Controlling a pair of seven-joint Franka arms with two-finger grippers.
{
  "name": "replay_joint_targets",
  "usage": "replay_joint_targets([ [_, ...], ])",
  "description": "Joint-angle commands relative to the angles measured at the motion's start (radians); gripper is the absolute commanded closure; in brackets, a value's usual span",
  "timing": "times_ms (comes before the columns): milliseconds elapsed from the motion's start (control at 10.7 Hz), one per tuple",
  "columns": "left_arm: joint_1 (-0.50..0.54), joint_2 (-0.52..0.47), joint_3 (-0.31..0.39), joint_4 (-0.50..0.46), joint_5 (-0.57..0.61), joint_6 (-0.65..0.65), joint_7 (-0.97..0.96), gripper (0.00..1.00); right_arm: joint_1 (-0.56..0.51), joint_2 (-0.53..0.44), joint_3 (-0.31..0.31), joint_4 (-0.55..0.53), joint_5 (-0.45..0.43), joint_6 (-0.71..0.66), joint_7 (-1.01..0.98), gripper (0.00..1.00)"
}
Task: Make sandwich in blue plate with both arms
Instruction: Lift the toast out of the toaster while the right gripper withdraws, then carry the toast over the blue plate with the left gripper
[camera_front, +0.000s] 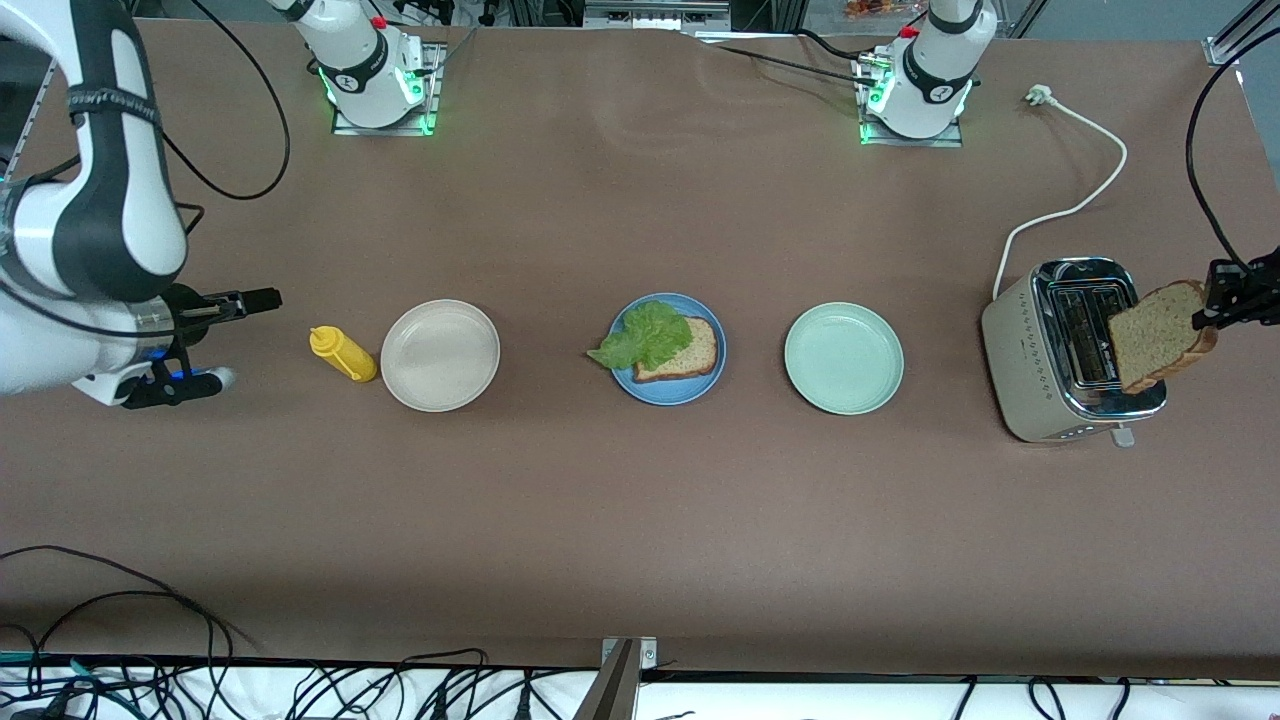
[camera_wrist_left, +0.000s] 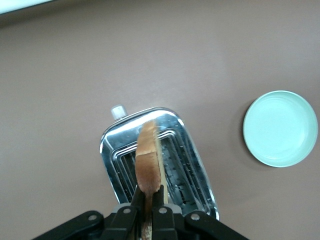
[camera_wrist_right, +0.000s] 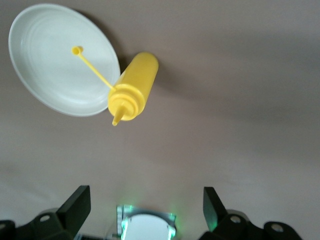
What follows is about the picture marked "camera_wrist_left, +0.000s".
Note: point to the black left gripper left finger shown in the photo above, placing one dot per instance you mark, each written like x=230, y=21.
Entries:
x=117, y=222

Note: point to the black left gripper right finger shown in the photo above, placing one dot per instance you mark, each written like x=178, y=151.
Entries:
x=175, y=225

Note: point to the brown bread slice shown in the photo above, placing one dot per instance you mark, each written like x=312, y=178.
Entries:
x=147, y=162

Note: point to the pale green round plate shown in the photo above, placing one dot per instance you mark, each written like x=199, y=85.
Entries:
x=280, y=128

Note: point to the beige chrome toaster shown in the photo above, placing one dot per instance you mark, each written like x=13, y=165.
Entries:
x=180, y=140

